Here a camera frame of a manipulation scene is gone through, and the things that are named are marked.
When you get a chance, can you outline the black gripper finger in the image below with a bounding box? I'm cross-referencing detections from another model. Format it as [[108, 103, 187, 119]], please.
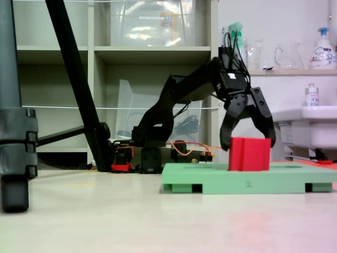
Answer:
[[247, 87, 276, 147], [220, 105, 250, 151]]

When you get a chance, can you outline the red cross columnar block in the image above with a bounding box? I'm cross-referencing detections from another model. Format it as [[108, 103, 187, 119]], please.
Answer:
[[227, 137, 272, 172]]

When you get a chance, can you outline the flat orange block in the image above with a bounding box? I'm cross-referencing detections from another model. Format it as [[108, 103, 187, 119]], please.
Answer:
[[271, 160, 337, 172]]

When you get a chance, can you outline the clear glass beaker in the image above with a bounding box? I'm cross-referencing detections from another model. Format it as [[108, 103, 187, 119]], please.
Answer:
[[246, 39, 264, 71]]

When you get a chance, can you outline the small clear sanitizer bottle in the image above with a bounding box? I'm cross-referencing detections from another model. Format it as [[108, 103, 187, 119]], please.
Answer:
[[304, 83, 320, 107]]

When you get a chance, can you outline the flat green shape board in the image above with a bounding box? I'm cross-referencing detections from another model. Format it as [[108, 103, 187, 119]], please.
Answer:
[[161, 162, 337, 195]]

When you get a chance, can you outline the green spray bottle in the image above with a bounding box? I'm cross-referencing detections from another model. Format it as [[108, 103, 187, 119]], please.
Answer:
[[228, 22, 247, 68]]

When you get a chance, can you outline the white sink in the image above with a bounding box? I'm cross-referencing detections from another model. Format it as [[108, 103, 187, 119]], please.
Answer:
[[271, 105, 337, 156]]

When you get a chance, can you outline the clear glass pitcher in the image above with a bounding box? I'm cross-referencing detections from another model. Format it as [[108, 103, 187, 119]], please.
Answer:
[[274, 42, 305, 70]]

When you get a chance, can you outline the small red black clip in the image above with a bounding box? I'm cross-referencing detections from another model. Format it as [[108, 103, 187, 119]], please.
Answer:
[[315, 149, 332, 166]]

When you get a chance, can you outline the white foam soap bottle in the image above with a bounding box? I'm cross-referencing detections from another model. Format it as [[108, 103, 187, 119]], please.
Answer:
[[310, 26, 337, 70]]

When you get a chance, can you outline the beige shelf unit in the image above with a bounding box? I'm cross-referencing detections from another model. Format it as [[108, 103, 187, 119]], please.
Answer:
[[12, 0, 219, 159]]

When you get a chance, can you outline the clear plastic storage box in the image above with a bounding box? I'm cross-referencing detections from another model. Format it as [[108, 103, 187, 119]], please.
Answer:
[[110, 0, 197, 47]]

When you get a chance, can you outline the dark grey tripod leg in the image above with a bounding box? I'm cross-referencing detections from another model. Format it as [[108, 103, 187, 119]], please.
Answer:
[[0, 0, 39, 213]]

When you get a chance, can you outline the orange cable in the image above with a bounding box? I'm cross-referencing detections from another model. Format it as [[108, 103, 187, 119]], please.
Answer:
[[170, 141, 230, 159]]

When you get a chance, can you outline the thin black gripper wire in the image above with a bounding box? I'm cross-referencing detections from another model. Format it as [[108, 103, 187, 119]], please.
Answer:
[[223, 28, 251, 87]]

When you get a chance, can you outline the thin white string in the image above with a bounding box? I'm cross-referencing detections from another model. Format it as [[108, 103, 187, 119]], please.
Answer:
[[22, 102, 222, 110]]

